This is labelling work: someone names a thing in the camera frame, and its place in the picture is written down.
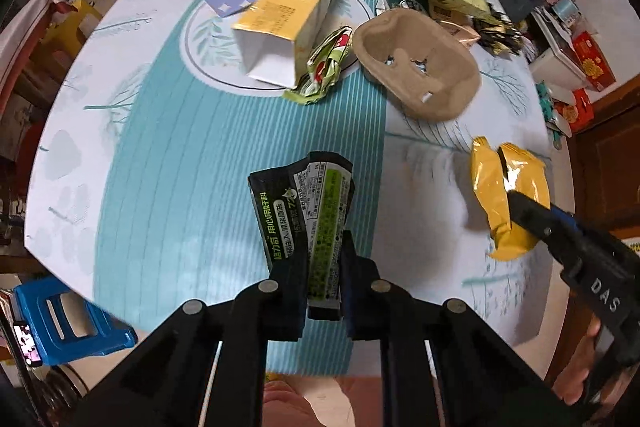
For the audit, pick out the person's pink pants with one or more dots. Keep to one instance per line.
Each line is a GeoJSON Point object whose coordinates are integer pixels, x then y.
{"type": "Point", "coordinates": [320, 402]}

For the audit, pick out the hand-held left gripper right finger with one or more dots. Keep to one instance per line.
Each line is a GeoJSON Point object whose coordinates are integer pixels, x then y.
{"type": "Point", "coordinates": [357, 302]}

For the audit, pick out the black green snack wrapper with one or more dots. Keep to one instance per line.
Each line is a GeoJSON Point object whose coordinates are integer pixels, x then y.
{"type": "Point", "coordinates": [310, 207]}

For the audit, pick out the person's right hand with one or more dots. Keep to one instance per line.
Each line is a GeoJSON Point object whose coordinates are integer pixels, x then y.
{"type": "Point", "coordinates": [575, 369]}

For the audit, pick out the small red box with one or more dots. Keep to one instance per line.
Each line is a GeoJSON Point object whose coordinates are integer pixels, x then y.
{"type": "Point", "coordinates": [575, 112]}

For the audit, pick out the gold black crumpled wrapper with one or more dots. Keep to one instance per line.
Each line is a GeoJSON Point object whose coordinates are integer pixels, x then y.
{"type": "Point", "coordinates": [497, 32]}

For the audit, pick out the green crumpled wrapper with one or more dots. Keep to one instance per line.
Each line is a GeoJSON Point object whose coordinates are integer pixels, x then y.
{"type": "Point", "coordinates": [325, 62]}

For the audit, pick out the yellow snack packet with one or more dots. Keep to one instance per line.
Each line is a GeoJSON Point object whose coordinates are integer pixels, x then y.
{"type": "Point", "coordinates": [487, 187]}

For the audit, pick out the brown wooden cabinet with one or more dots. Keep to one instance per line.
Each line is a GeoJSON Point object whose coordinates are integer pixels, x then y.
{"type": "Point", "coordinates": [610, 157]}

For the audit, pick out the brown gold packet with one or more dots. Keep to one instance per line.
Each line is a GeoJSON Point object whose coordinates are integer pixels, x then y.
{"type": "Point", "coordinates": [457, 27]}

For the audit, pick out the blue plastic stool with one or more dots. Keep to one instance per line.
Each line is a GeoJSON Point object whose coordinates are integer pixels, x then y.
{"type": "Point", "coordinates": [35, 307]}

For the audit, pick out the yellow plastic stool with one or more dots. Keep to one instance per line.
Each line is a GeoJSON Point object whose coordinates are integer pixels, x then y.
{"type": "Point", "coordinates": [70, 22]}

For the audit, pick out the white storage container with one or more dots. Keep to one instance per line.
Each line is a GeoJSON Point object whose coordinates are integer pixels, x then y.
{"type": "Point", "coordinates": [555, 52]}

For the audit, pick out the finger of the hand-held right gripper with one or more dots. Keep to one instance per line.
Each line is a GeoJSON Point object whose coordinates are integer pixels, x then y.
{"type": "Point", "coordinates": [564, 219]}
{"type": "Point", "coordinates": [530, 217]}

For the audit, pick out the brown pulp tray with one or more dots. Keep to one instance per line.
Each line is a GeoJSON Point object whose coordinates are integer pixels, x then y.
{"type": "Point", "coordinates": [380, 37]}

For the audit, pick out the table with teal cloth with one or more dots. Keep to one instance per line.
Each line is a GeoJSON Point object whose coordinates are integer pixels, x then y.
{"type": "Point", "coordinates": [175, 157]}

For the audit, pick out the large red box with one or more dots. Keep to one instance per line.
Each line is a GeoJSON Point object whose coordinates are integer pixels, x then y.
{"type": "Point", "coordinates": [595, 62]}

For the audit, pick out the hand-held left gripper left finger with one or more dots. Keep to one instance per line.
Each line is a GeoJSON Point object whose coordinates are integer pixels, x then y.
{"type": "Point", "coordinates": [292, 302]}

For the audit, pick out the yellow white carton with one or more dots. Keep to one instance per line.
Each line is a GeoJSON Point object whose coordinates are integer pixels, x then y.
{"type": "Point", "coordinates": [280, 12]}

